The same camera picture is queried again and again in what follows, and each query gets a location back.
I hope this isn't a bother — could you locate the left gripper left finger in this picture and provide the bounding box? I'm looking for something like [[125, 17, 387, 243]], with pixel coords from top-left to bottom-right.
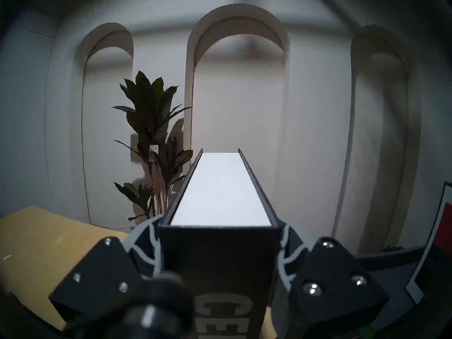
[[49, 215, 166, 322]]

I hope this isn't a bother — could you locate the tall dark green plant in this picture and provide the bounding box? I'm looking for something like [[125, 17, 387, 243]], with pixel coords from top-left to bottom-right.
[[111, 71, 194, 222]]

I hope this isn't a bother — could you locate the black Century book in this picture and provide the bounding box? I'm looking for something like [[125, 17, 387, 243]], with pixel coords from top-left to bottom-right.
[[158, 148, 283, 339]]

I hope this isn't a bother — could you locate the black Crime and Punishment book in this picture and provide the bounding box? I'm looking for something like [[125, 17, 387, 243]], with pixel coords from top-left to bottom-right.
[[405, 181, 452, 305]]

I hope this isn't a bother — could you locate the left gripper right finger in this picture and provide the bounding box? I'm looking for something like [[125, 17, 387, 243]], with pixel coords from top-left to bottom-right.
[[277, 222, 389, 329]]

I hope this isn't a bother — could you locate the black metal utility cart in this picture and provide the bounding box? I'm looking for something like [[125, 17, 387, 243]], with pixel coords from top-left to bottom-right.
[[353, 246, 452, 339]]

